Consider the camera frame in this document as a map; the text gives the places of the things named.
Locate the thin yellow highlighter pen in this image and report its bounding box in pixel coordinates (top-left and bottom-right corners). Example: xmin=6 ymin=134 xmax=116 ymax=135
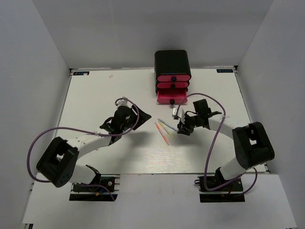
xmin=158 ymin=120 xmax=175 ymax=141

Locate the blue corner label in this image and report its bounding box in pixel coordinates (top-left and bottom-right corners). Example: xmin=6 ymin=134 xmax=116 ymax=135
xmin=73 ymin=71 xmax=90 ymax=76
xmin=216 ymin=69 xmax=234 ymax=73

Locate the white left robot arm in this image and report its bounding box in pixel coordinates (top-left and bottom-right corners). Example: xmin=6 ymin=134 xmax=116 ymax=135
xmin=36 ymin=105 xmax=152 ymax=190

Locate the thin orange highlighter pen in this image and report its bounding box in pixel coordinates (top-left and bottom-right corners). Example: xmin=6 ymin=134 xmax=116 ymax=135
xmin=154 ymin=122 xmax=170 ymax=146

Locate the blue right corner label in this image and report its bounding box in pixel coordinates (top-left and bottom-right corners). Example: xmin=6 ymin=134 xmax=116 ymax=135
xmin=216 ymin=69 xmax=234 ymax=73

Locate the pink bottom drawer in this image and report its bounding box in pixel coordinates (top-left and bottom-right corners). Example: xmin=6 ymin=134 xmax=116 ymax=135
xmin=157 ymin=88 xmax=187 ymax=105

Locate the black drawer cabinet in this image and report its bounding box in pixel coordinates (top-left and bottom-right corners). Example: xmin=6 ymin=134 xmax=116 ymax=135
xmin=154 ymin=50 xmax=191 ymax=76

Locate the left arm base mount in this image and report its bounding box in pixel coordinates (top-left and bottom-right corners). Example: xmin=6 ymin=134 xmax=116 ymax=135
xmin=69 ymin=175 xmax=120 ymax=202

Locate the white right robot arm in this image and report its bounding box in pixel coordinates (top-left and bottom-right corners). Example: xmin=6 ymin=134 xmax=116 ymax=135
xmin=172 ymin=99 xmax=275 ymax=191

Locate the pink top drawer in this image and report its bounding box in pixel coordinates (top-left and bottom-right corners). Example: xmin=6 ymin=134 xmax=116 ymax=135
xmin=156 ymin=74 xmax=191 ymax=83

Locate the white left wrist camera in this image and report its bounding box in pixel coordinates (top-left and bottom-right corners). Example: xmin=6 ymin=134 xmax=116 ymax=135
xmin=115 ymin=97 xmax=130 ymax=109

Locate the blue left corner label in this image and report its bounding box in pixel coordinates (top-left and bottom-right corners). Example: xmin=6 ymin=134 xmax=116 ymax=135
xmin=73 ymin=71 xmax=90 ymax=76

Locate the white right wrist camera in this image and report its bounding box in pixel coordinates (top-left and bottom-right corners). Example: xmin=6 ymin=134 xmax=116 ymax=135
xmin=172 ymin=108 xmax=185 ymax=123

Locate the pink drawer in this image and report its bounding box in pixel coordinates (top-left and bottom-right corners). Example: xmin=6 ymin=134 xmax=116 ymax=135
xmin=156 ymin=74 xmax=191 ymax=83
xmin=156 ymin=81 xmax=189 ymax=89
xmin=157 ymin=88 xmax=187 ymax=105

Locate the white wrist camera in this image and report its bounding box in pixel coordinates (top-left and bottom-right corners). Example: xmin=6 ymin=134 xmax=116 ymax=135
xmin=115 ymin=97 xmax=130 ymax=109
xmin=172 ymin=108 xmax=185 ymax=123

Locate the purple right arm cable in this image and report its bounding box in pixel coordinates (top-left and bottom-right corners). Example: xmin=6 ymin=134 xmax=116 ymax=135
xmin=177 ymin=93 xmax=259 ymax=194

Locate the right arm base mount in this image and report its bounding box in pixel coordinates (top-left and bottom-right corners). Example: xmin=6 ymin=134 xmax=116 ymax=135
xmin=194 ymin=176 xmax=245 ymax=203

